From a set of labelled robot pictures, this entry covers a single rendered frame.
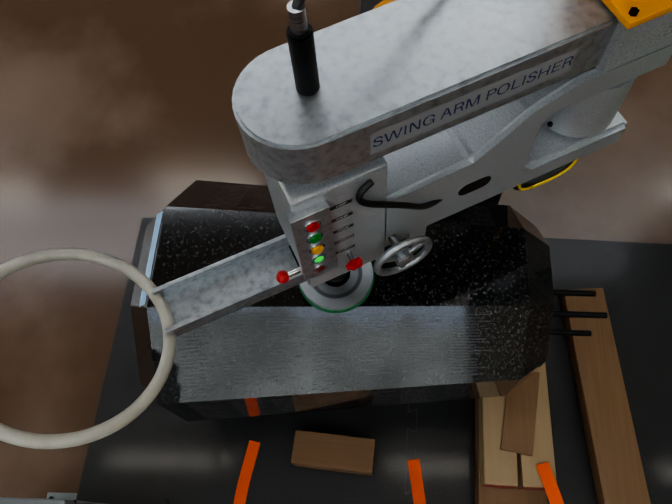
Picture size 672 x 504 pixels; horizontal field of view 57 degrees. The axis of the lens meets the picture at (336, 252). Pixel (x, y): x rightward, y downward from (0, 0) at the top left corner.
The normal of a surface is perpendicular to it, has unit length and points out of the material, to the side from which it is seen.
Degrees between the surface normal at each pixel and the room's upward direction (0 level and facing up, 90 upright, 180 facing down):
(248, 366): 45
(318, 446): 0
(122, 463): 0
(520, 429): 0
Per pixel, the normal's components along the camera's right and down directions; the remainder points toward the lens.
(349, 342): -0.05, 0.35
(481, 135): -0.62, -0.06
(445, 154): -0.12, -0.38
